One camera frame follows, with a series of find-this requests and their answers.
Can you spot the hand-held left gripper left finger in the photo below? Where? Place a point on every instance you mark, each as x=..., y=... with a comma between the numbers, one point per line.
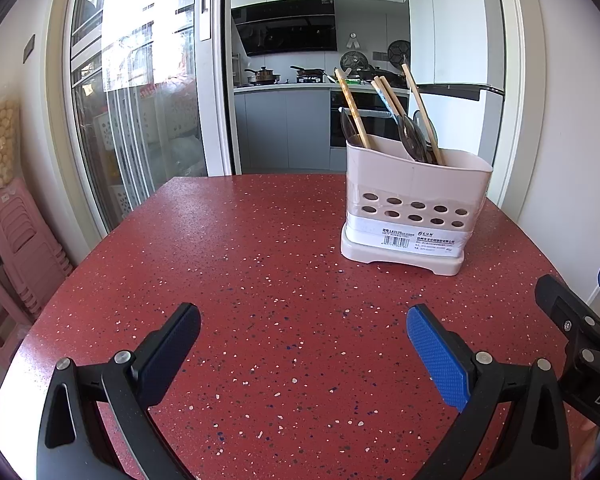
x=172, y=345

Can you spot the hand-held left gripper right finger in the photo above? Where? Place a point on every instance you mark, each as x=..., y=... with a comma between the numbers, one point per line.
x=435, y=355

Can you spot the beige plastic utensil holder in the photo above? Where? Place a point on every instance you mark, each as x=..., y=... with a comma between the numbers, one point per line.
x=415, y=185

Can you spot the dark grey spoon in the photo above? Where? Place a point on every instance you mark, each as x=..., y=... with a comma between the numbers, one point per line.
x=349, y=127
x=417, y=119
x=414, y=139

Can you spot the plain wooden chopstick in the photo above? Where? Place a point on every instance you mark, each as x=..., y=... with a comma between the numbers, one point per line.
x=420, y=105
x=386, y=86
x=352, y=110

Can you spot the blue patterned chopstick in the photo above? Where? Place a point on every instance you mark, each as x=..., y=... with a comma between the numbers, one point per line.
x=387, y=102

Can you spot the single pink stool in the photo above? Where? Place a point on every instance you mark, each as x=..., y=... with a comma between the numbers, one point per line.
x=0, y=320

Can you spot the stack of pink stools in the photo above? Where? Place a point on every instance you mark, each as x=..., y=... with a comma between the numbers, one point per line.
x=27, y=245

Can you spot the black built-in oven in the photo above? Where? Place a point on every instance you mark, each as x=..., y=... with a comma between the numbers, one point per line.
x=382, y=132

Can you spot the glass sliding door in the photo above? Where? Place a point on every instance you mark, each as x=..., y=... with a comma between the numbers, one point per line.
x=140, y=110

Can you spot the grey base cabinets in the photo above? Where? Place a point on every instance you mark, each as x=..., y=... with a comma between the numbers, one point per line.
x=280, y=130

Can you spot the bag of pale balls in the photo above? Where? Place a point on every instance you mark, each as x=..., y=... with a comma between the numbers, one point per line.
x=0, y=145

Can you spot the brass cooking pot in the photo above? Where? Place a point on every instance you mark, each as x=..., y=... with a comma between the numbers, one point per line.
x=264, y=76

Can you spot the black wok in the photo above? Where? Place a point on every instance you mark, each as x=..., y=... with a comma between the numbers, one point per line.
x=370, y=73

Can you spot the gas stove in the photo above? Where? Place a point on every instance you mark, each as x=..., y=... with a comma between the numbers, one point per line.
x=310, y=79

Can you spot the white refrigerator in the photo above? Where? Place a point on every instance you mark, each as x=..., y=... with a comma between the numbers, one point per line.
x=460, y=20

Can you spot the black desk fan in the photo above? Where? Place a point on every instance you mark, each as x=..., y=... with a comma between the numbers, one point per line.
x=352, y=59
x=399, y=52

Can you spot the black frying pan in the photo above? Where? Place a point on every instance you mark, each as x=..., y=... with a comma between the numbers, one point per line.
x=307, y=70

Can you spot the black range hood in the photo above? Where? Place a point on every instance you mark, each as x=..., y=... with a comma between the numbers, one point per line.
x=285, y=30

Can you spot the white wall hook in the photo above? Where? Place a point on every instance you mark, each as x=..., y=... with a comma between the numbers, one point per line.
x=351, y=42

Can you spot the dark wall switch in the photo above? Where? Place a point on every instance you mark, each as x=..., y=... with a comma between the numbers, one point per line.
x=28, y=47

